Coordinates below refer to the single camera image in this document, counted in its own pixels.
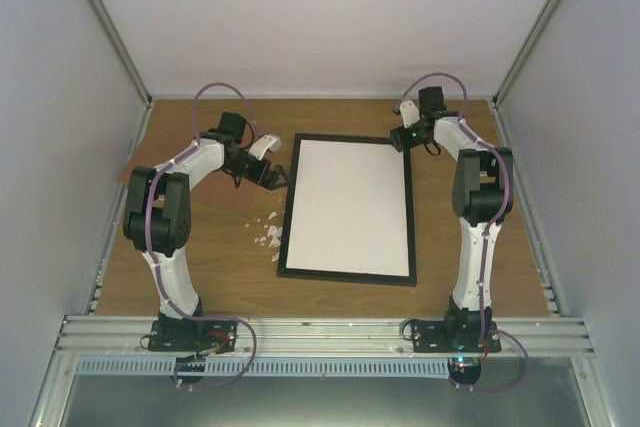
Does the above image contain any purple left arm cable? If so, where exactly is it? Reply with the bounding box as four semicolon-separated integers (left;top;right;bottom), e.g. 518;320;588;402
144;81;259;391

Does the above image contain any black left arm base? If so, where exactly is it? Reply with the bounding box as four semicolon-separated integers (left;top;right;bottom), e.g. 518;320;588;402
140;315;237;355

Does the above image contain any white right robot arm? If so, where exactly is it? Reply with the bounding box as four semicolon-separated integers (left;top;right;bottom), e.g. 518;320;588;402
390;87;513;352

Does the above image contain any aluminium enclosure frame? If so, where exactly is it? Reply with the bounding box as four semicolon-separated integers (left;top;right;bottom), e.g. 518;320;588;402
21;0;639;426

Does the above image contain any aluminium mounting rail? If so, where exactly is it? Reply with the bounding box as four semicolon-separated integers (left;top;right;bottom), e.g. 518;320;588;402
55;316;594;357

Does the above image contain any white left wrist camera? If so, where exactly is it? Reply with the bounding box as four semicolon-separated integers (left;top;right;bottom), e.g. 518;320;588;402
249;134;282;160

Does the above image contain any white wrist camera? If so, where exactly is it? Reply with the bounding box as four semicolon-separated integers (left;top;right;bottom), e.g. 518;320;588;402
396;100;421;129
249;134;282;160

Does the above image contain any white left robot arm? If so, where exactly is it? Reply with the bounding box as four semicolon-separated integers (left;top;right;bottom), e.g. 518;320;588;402
123;112;288;351

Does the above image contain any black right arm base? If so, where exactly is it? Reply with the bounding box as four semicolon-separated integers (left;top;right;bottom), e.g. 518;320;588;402
399;318;502;355

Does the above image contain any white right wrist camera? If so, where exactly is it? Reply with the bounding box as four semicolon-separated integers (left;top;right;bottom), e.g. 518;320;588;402
396;100;421;129

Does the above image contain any grey slotted cable duct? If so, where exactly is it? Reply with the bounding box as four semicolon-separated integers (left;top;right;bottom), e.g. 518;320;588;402
76;356;449;379

